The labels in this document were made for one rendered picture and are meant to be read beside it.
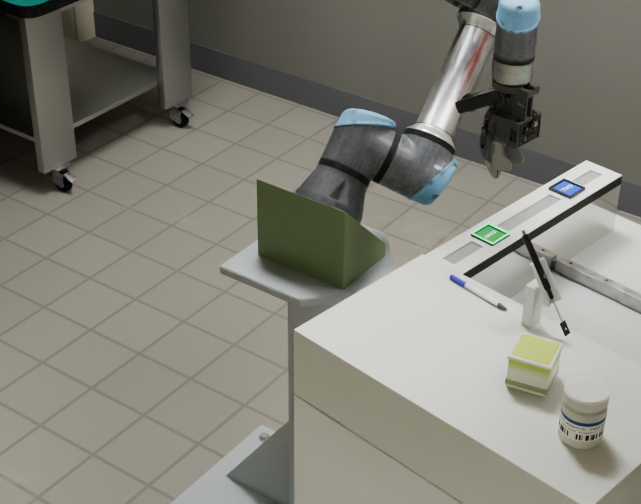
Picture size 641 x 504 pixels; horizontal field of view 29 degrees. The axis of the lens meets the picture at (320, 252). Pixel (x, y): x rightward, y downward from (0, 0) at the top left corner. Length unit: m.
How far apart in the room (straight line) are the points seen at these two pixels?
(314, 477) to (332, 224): 0.50
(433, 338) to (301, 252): 0.49
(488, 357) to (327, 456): 0.37
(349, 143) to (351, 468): 0.69
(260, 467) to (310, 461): 0.84
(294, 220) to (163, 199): 1.98
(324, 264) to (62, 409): 1.26
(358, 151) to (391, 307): 0.43
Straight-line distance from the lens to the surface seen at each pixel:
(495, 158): 2.40
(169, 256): 4.20
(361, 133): 2.59
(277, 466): 3.17
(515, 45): 2.28
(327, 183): 2.56
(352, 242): 2.54
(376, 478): 2.25
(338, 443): 2.28
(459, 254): 2.46
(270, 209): 2.60
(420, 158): 2.61
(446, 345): 2.20
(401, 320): 2.25
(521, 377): 2.10
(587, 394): 1.98
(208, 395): 3.60
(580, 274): 2.65
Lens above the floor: 2.29
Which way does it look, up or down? 33 degrees down
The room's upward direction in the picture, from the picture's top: 1 degrees clockwise
